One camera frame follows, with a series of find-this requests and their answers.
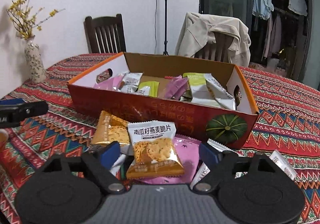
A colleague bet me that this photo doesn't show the beige jacket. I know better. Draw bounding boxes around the beige jacket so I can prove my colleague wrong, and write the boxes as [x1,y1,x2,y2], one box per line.
[175,12,251,67]

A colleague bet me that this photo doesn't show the yellow flower branches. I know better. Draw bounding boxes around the yellow flower branches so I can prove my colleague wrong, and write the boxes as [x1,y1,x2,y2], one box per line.
[6,0,65,40]

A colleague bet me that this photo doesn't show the green white snack packet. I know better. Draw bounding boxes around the green white snack packet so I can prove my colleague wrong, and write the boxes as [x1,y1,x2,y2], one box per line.
[183,72,221,108]

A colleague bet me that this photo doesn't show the lime green snack packet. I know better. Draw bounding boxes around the lime green snack packet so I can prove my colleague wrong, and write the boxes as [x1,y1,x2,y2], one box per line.
[137,81,159,98]

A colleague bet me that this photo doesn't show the colourful patterned tablecloth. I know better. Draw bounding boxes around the colourful patterned tablecloth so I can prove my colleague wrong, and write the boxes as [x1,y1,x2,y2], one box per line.
[1,54,319,223]

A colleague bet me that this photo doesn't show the pink snack packet in box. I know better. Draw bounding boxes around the pink snack packet in box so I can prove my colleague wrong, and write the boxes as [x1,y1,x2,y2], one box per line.
[163,75,188,100]

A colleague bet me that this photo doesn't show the wooden chair with jacket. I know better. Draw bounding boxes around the wooden chair with jacket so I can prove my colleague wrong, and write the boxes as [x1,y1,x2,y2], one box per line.
[194,32,233,62]

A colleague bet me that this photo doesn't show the orange cardboard snack box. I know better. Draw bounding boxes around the orange cardboard snack box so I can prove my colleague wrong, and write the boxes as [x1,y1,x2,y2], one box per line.
[67,53,259,149]

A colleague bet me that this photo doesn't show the white narrow snack packet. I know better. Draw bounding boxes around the white narrow snack packet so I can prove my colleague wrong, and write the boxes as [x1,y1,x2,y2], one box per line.
[269,150,297,181]

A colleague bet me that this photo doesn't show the black framed sliding door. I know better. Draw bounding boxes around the black framed sliding door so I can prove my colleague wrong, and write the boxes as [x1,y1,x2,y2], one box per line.
[199,0,312,81]

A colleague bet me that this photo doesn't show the studio light on stand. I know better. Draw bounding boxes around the studio light on stand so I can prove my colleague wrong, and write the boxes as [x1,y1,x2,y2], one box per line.
[163,0,169,55]

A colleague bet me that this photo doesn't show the dark wooden chair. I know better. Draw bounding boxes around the dark wooden chair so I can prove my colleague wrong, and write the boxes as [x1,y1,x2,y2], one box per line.
[84,14,126,53]

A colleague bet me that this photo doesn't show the orange oat crisp packet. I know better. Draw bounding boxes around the orange oat crisp packet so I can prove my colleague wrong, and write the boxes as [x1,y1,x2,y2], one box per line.
[126,121,184,180]

